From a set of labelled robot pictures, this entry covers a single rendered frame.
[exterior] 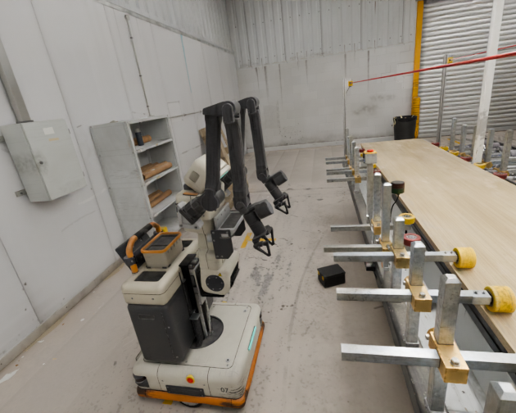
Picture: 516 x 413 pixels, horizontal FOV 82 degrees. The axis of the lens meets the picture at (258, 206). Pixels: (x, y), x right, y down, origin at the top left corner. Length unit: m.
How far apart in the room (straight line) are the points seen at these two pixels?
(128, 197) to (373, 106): 7.29
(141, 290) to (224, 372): 0.62
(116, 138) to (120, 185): 0.52
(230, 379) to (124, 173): 2.42
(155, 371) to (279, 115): 8.09
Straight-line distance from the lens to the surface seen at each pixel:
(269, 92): 9.22
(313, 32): 9.22
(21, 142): 2.85
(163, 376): 1.96
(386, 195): 1.52
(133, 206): 3.58
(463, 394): 1.35
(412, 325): 1.26
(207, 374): 1.84
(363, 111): 9.21
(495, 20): 3.02
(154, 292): 1.62
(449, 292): 0.87
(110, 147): 3.51
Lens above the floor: 1.62
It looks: 20 degrees down
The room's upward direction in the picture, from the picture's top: 7 degrees counter-clockwise
